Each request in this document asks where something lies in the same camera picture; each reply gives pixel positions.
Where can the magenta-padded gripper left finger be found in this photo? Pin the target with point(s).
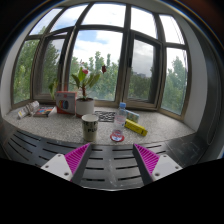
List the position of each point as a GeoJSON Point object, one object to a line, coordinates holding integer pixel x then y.
{"type": "Point", "coordinates": [75, 160]}

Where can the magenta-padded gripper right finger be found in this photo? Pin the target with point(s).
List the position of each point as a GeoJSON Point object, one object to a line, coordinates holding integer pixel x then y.
{"type": "Point", "coordinates": [150, 160]}

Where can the clear blue-capped water bottle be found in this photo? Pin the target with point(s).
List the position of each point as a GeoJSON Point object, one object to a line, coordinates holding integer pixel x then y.
{"type": "Point", "coordinates": [119, 123]}

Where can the white cup with black letters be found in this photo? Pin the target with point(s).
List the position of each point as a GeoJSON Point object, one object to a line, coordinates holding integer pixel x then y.
{"type": "Point", "coordinates": [90, 128]}

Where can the black slatted radiator cover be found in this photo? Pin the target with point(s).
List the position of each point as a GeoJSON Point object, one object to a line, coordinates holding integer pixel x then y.
{"type": "Point", "coordinates": [110, 163]}

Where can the yellow oblong box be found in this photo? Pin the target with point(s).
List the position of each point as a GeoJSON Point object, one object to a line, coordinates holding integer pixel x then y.
{"type": "Point", "coordinates": [136, 127]}

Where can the light blue tissue pack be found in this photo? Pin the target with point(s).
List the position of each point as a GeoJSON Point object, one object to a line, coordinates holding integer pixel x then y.
{"type": "Point", "coordinates": [133, 116]}

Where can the black openwork trivet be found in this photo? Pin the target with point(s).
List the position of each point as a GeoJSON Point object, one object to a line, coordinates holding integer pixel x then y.
{"type": "Point", "coordinates": [105, 116]}

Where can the red-flowered plant in white pot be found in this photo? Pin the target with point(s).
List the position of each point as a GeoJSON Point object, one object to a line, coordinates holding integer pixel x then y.
{"type": "Point", "coordinates": [85, 107]}

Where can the red and white box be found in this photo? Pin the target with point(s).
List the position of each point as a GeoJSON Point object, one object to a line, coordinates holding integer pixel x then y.
{"type": "Point", "coordinates": [66, 103]}

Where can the colourful booklet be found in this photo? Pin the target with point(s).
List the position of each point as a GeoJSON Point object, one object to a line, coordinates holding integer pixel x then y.
{"type": "Point", "coordinates": [43, 112]}

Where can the small green leafy plant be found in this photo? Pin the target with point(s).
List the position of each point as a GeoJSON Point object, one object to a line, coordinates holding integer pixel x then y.
{"type": "Point", "coordinates": [53, 88]}

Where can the bronze framed bay window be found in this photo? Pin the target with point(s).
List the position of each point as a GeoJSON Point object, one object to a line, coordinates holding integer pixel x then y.
{"type": "Point", "coordinates": [140, 66]}

